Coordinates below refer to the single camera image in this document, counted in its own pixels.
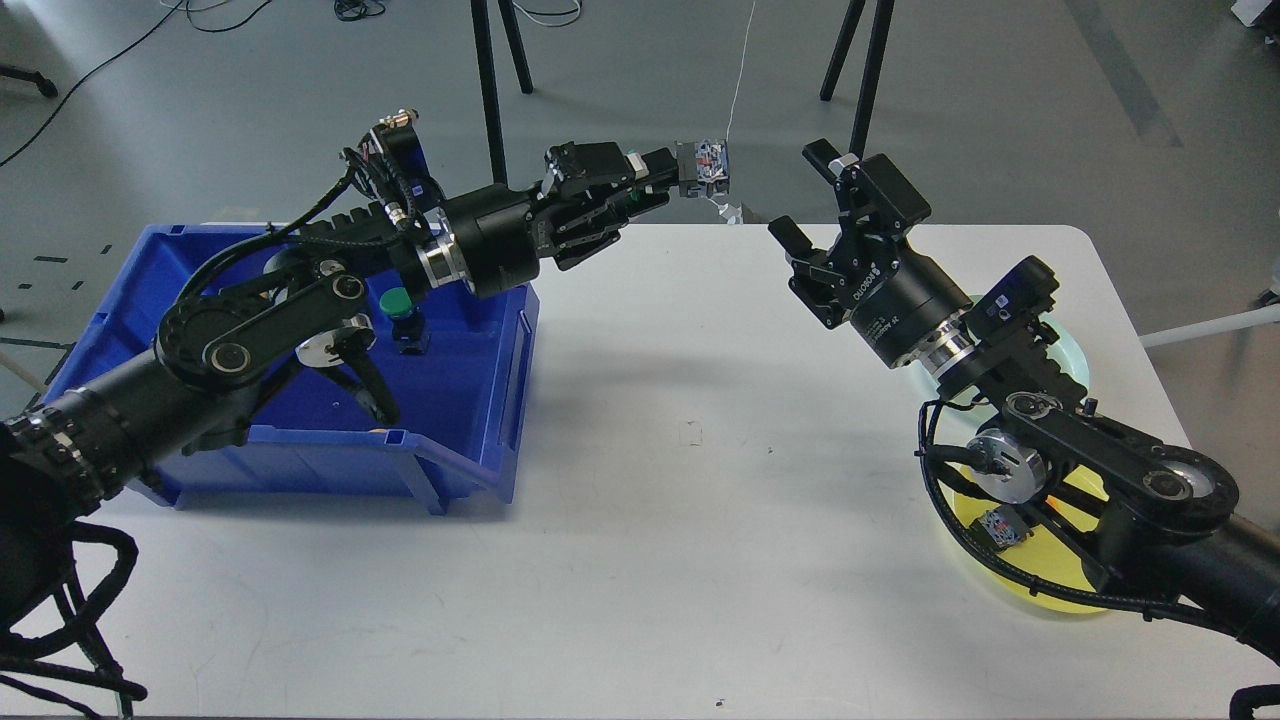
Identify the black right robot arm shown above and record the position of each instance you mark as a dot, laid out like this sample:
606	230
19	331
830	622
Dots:
1028	478

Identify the black tripod left legs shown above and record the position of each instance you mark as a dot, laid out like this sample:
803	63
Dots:
487	72

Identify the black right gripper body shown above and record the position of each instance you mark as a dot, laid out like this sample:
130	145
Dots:
891	295

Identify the pale green plate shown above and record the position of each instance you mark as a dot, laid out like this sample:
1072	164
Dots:
1070	350

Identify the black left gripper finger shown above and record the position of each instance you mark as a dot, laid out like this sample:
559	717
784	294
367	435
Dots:
575	168
589	231

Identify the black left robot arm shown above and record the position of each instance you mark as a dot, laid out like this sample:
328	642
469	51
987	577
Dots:
247	322

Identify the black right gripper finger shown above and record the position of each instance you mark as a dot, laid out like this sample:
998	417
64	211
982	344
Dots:
820	278
877	205

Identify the blue plastic bin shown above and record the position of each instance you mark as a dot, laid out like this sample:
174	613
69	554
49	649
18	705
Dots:
461	404

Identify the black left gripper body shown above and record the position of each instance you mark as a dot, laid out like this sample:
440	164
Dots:
503	234

